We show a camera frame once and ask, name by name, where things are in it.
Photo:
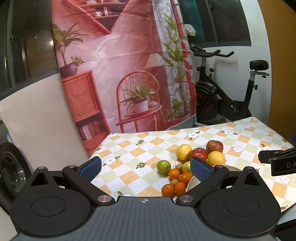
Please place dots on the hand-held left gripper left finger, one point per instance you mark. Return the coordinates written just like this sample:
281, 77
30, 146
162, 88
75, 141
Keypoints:
89, 168

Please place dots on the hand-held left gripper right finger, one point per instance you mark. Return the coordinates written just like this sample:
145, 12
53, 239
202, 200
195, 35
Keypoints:
201, 170

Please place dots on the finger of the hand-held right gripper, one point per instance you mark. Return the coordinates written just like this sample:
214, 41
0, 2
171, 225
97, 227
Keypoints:
266, 156

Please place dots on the small green apple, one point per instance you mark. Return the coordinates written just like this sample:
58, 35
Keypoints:
186, 167

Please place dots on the bright red apple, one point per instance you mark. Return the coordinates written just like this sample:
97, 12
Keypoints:
198, 154

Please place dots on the white plate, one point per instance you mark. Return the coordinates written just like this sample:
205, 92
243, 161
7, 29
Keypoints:
192, 184

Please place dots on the orange mandarin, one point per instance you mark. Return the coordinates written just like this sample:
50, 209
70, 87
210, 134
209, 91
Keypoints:
174, 173
168, 189
180, 187
185, 178

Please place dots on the large yellow citrus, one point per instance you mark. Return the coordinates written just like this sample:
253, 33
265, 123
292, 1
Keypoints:
216, 158

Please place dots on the brown longan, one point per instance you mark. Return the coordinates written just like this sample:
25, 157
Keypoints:
174, 181
178, 166

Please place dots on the small yellow lemon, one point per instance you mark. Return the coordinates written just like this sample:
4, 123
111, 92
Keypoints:
184, 151

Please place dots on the dark red apple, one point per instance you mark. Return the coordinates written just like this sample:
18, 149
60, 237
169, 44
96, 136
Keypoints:
214, 146

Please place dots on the large green apple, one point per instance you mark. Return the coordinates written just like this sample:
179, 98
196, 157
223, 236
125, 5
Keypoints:
163, 166

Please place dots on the checked flower tablecloth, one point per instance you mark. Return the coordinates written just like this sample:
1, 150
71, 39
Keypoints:
143, 148

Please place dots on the black exercise bike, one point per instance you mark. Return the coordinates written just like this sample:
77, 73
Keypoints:
208, 97

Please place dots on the brown wooden door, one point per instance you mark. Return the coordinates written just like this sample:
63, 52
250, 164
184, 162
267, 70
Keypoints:
282, 69

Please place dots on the pink printed backdrop cloth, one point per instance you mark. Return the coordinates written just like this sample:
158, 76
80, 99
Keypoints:
115, 58

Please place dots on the dark framed window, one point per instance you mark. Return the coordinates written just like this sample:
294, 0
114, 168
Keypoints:
226, 20
34, 34

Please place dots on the white plastic bag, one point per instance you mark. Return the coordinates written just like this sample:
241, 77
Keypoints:
189, 29

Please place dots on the teal curtain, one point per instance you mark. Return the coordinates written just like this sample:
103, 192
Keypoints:
196, 14

